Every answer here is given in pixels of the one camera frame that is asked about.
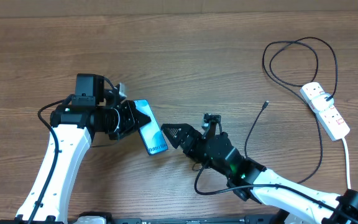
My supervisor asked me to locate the blue Galaxy smartphone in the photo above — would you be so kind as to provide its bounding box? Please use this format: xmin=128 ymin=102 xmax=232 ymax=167
xmin=134 ymin=100 xmax=168 ymax=156

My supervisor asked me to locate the white USB charger plug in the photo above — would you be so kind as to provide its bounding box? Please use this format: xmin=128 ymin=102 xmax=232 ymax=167
xmin=309 ymin=93 xmax=334 ymax=114

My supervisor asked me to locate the white power strip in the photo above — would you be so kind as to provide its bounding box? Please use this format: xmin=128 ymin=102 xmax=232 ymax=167
xmin=300 ymin=82 xmax=350 ymax=141

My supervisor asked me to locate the brown cardboard backdrop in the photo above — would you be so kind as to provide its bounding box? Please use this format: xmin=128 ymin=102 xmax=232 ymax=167
xmin=0 ymin=0 xmax=358 ymax=18

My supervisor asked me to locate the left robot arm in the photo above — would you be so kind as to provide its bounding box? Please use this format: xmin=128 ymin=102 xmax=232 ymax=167
xmin=10 ymin=73 xmax=153 ymax=223

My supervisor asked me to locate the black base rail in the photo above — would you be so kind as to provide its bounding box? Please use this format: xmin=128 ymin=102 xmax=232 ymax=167
xmin=69 ymin=213 xmax=275 ymax=224

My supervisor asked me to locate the white power strip cord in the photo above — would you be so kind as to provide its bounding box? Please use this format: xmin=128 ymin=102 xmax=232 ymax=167
xmin=341 ymin=137 xmax=352 ymax=190

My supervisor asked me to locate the black USB charging cable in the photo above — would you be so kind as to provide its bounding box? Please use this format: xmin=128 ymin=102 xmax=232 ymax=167
xmin=244 ymin=37 xmax=339 ymax=184

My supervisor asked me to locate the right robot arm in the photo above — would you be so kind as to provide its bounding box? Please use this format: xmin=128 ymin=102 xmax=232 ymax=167
xmin=162 ymin=124 xmax=358 ymax=223

